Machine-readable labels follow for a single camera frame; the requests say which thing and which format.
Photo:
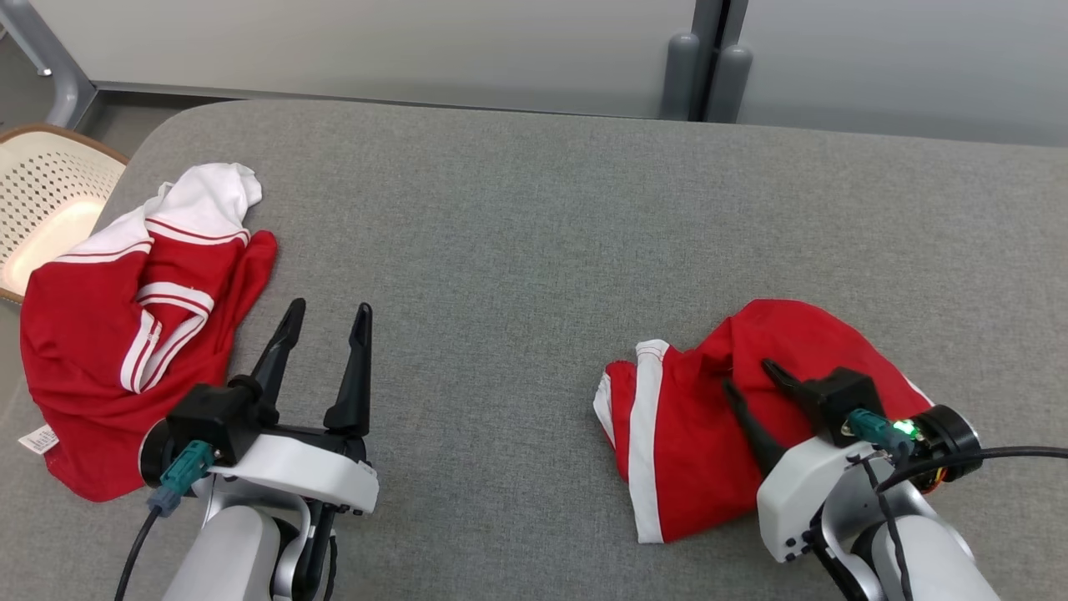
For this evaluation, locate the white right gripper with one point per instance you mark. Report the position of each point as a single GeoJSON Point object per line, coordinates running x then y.
{"type": "Point", "coordinates": [793, 501]}

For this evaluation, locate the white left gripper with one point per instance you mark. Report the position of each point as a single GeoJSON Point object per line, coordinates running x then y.
{"type": "Point", "coordinates": [292, 472]}

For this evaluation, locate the red shorts with white stripe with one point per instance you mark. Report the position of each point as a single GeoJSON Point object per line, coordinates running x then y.
{"type": "Point", "coordinates": [692, 451]}

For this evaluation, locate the red garment with white yoke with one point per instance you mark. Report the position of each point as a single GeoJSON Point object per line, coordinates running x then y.
{"type": "Point", "coordinates": [83, 334]}

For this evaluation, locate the cream perforated laundry basket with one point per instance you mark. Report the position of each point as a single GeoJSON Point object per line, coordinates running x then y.
{"type": "Point", "coordinates": [42, 192]}

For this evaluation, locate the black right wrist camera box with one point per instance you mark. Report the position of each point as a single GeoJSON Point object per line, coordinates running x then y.
{"type": "Point", "coordinates": [838, 396]}

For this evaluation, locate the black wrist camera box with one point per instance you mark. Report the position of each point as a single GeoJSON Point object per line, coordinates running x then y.
{"type": "Point", "coordinates": [838, 396]}
{"type": "Point", "coordinates": [204, 413]}

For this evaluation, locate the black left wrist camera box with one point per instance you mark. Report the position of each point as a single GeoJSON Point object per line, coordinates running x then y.
{"type": "Point", "coordinates": [204, 413]}

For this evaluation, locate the grey partition post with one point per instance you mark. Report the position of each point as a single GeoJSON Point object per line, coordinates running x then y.
{"type": "Point", "coordinates": [727, 83]}
{"type": "Point", "coordinates": [680, 79]}

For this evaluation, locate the grey metal frame leg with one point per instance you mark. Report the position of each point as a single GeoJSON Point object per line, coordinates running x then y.
{"type": "Point", "coordinates": [62, 79]}

